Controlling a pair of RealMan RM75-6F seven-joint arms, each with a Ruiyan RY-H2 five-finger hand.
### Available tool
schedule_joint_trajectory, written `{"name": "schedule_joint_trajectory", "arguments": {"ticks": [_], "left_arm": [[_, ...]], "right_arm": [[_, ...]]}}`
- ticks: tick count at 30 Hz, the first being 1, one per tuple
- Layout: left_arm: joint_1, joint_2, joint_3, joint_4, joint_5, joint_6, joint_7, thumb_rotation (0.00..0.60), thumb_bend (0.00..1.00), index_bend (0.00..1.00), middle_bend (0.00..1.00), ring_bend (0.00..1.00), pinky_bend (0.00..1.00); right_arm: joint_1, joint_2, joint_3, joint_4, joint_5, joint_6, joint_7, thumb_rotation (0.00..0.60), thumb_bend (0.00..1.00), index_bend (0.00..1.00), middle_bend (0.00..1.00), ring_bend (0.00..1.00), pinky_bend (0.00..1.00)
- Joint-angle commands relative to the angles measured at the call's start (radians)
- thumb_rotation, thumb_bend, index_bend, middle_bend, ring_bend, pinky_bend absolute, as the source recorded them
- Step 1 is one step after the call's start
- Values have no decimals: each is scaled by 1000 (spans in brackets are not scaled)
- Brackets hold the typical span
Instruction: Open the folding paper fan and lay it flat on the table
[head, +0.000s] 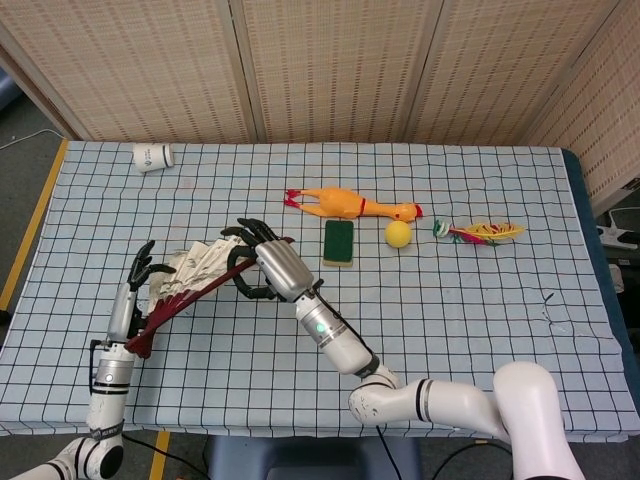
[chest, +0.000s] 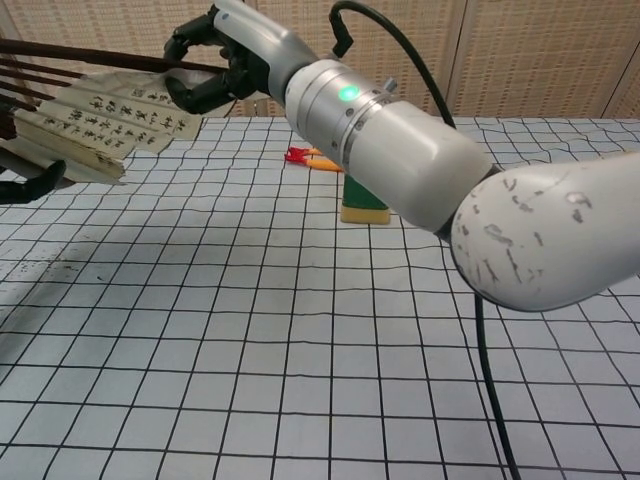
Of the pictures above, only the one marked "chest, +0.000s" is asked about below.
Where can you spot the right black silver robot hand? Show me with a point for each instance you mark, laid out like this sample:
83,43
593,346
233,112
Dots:
260,40

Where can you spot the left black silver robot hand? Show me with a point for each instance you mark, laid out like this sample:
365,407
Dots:
35,189

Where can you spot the folding paper fan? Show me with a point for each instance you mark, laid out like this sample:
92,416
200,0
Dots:
100,115

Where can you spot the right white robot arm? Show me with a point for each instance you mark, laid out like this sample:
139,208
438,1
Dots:
450,175

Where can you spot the yellow rubber chicken toy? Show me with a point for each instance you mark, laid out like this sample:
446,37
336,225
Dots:
312,161

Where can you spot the green yellow sponge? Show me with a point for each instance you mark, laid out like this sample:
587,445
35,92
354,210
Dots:
362,202

